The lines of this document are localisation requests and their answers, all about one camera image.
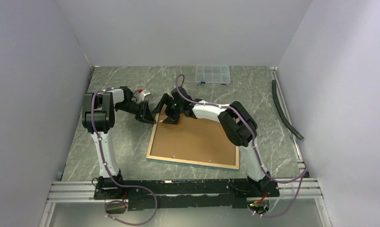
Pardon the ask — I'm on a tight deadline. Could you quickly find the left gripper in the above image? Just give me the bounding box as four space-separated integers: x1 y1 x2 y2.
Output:
116 100 156 125

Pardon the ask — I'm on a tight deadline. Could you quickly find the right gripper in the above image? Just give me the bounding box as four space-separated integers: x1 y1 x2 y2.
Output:
151 94 183 125

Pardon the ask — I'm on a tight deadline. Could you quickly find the blue picture frame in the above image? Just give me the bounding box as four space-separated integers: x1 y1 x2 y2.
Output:
146 105 240 170

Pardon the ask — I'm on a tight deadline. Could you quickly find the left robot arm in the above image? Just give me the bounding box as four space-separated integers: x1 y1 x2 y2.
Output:
82 86 156 199

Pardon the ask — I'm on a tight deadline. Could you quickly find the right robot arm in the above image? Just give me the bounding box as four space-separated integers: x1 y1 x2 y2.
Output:
152 86 270 196

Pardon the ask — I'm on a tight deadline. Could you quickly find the clear plastic organizer box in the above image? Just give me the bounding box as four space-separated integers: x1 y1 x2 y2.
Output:
196 65 231 85

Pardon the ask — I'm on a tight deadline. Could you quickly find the black base bar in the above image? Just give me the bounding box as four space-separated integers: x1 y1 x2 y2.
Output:
94 178 280 211

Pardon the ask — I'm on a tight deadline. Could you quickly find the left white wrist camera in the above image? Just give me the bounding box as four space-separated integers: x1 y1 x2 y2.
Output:
137 89 151 103

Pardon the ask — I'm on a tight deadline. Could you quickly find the black hose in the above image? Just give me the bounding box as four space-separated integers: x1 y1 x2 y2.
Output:
271 79 304 140

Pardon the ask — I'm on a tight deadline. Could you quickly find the aluminium rail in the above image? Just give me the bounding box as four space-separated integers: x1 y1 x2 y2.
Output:
48 178 323 202

